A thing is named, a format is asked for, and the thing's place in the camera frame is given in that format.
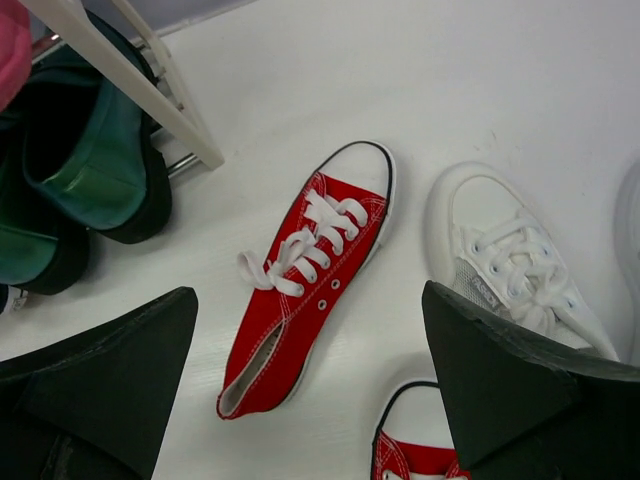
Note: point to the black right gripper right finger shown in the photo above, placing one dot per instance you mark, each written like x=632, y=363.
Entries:
x=522, y=406

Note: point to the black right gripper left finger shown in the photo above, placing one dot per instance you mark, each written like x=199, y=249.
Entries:
x=96, y=405

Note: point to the red canvas sneaker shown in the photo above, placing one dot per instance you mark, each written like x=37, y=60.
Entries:
x=412, y=439
x=333, y=228

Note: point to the white sneaker under arm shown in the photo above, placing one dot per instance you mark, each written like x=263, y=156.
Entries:
x=626, y=244

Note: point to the teal suede shoe left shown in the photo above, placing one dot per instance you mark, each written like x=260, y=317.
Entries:
x=42, y=251

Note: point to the teal suede shoe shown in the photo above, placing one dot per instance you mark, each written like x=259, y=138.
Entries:
x=87, y=149
x=42, y=251

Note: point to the teal suede shoe right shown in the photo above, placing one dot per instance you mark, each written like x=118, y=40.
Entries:
x=87, y=149

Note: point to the cream metal shoe shelf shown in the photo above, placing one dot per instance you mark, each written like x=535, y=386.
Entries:
x=175, y=110

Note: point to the white fashion sneaker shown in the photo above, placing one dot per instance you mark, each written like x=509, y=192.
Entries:
x=483, y=242

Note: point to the pink patterned slipper right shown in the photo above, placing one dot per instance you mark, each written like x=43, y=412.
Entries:
x=15, y=49

